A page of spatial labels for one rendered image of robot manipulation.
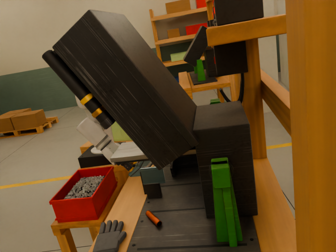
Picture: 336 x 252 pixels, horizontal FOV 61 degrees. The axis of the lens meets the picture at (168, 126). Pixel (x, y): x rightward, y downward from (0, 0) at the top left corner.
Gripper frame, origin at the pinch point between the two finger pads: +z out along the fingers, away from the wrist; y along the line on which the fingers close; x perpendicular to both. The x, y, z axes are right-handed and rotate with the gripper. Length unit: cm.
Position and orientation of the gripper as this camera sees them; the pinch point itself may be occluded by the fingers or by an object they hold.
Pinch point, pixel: (128, 165)
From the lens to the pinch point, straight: 148.0
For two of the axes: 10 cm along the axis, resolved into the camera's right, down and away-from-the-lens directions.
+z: 7.0, 7.0, 1.4
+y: -1.4, 3.2, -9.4
